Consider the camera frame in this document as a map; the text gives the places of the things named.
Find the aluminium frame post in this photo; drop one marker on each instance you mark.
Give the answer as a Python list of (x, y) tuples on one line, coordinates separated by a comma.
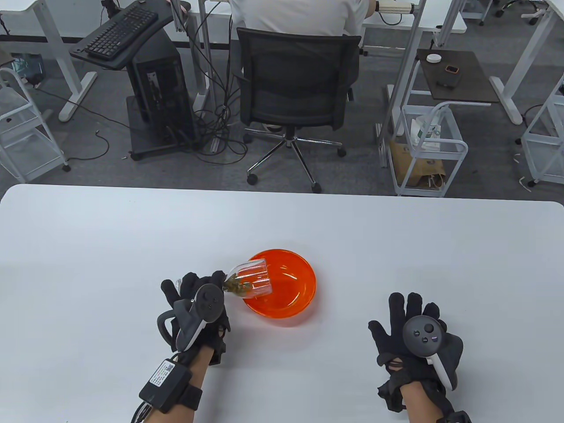
[(206, 53), (405, 70)]

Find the small white round puck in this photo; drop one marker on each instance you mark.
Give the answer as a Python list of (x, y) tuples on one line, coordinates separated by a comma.
[(433, 58)]

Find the black keyboard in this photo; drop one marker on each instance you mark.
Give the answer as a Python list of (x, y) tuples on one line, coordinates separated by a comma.
[(121, 33)]

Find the black mesh office chair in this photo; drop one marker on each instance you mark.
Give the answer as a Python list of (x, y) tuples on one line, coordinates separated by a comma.
[(295, 75)]

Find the phone with orange case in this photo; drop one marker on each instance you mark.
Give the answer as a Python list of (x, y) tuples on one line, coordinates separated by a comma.
[(452, 68)]

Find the black computer tower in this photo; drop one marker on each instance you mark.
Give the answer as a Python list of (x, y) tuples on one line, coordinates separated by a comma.
[(163, 92)]

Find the clear wine glass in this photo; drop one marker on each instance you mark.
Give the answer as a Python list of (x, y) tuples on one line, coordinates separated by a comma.
[(255, 277)]

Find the pile of green raisins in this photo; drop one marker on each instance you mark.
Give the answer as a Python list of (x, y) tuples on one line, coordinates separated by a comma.
[(240, 287)]

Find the person's left hand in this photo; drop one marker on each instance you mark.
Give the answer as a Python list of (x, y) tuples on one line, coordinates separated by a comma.
[(189, 282)]

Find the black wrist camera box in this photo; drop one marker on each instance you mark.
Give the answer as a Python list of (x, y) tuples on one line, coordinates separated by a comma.
[(458, 417), (165, 385)]

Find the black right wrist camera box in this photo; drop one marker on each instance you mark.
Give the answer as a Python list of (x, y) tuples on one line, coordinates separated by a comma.
[(458, 417)]

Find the person's left forearm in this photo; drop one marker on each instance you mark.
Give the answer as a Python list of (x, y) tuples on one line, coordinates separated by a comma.
[(196, 370)]

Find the orange plastic bowl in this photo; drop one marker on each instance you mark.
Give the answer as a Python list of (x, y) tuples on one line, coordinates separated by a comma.
[(293, 286)]

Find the brown paper bag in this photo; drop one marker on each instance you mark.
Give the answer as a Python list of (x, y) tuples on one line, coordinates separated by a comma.
[(414, 165)]

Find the white cart with bag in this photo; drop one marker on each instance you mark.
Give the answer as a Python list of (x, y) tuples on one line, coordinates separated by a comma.
[(458, 154)]

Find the black computer cart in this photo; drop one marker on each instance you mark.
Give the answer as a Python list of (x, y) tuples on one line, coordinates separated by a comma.
[(110, 59)]

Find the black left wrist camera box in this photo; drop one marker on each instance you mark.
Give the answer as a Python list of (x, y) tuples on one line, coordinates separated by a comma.
[(165, 385)]

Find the grey left hand controller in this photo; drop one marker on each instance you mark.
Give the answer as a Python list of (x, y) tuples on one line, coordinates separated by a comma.
[(207, 304)]

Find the person's right forearm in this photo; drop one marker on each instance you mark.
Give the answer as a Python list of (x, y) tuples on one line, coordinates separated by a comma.
[(421, 405)]

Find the person's right hand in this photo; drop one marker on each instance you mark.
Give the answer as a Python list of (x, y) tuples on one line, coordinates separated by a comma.
[(387, 348)]

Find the long white desk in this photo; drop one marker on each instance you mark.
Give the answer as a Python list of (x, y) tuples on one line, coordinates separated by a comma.
[(436, 20)]

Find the white desk with T-leg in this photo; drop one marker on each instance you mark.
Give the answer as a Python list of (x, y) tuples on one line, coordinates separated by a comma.
[(524, 53), (57, 44)]

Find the cream ribbed roll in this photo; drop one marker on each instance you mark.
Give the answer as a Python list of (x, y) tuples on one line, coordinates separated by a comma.
[(396, 7)]

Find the white box in cart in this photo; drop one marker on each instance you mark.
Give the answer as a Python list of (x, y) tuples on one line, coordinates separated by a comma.
[(425, 132)]

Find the grey hand controller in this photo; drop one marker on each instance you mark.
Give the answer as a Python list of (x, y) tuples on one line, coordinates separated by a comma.
[(425, 335), (207, 304)]

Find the grey right hand controller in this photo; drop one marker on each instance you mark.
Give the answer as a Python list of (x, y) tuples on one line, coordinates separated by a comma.
[(425, 335)]

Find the dark brown side table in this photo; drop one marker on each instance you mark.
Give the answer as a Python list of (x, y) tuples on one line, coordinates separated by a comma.
[(471, 79)]

